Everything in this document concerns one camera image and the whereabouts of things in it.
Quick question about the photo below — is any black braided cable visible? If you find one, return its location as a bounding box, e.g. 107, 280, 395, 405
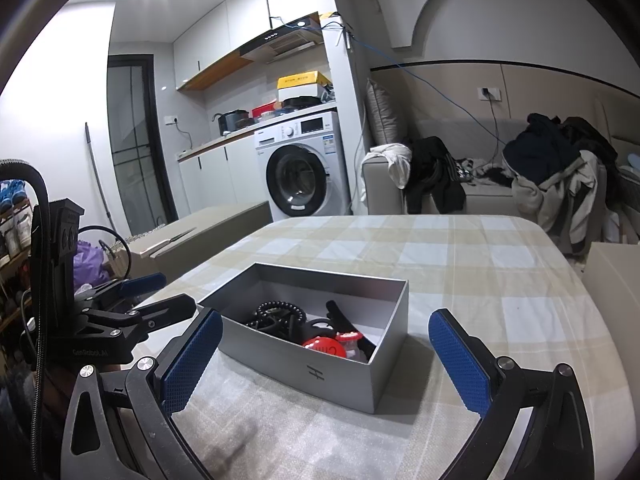
0, 159, 51, 480

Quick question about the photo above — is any purple bag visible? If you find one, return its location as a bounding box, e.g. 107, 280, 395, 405
74, 240, 112, 294

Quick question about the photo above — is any range hood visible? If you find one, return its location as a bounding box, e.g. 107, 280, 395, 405
239, 14, 327, 65

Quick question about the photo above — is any white garment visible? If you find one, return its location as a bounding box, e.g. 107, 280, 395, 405
362, 143, 414, 190

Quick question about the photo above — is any long stick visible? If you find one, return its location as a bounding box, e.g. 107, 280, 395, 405
84, 122, 114, 222

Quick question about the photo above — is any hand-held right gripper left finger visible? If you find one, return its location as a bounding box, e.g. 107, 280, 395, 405
60, 308, 225, 480

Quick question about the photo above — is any black hair claw clip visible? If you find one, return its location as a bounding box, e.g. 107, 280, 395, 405
280, 312, 335, 346
325, 300, 379, 361

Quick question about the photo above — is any thin black cable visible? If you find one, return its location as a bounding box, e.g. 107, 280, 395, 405
77, 225, 132, 282

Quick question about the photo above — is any grey cardboard box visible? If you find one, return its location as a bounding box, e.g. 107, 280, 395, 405
196, 262, 410, 415

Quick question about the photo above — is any beige sofa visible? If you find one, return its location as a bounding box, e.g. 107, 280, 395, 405
361, 117, 640, 257

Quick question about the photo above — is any white kitchen cabinet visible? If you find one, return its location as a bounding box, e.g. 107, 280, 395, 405
172, 0, 274, 92
177, 135, 259, 217

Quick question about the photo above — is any black bead bracelet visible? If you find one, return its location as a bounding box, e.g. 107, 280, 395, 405
245, 300, 307, 336

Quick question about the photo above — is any white washing machine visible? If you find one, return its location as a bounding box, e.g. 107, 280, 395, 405
254, 111, 352, 222

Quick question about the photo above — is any white lower kitchen cabinet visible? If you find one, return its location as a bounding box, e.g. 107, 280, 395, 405
177, 135, 259, 217

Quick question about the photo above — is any black garment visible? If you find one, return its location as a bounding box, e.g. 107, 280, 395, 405
405, 136, 467, 215

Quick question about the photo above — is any black cooking pot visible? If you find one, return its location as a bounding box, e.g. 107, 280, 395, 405
217, 109, 251, 134

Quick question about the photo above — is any grey pillow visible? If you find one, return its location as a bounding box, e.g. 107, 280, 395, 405
365, 77, 407, 149

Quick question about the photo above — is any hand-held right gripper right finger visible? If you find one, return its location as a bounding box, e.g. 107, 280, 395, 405
428, 308, 597, 480

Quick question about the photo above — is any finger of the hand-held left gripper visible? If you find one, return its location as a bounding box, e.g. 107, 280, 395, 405
74, 272, 169, 312
79, 293, 199, 342

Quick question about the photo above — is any black framed glass door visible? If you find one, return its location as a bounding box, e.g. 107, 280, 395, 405
106, 54, 179, 226

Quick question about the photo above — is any brown cardboard box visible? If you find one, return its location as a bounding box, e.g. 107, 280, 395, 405
112, 201, 274, 287

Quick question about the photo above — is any blue cable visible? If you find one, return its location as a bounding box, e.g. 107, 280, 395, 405
350, 32, 501, 161

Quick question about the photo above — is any white upper kitchen cabinet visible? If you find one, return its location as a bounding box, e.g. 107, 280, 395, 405
172, 0, 274, 92

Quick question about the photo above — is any shoe rack with shoes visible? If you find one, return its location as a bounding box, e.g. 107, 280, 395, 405
0, 177, 39, 322

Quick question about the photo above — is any flat white box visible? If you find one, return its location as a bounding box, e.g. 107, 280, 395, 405
278, 85, 327, 104

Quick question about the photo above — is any pile of clothes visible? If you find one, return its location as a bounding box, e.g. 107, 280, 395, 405
501, 112, 622, 257

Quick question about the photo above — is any checkered tablecloth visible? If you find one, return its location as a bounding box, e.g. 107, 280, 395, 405
145, 215, 630, 480

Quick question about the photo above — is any yellow box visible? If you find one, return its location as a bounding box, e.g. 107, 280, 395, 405
277, 71, 332, 90

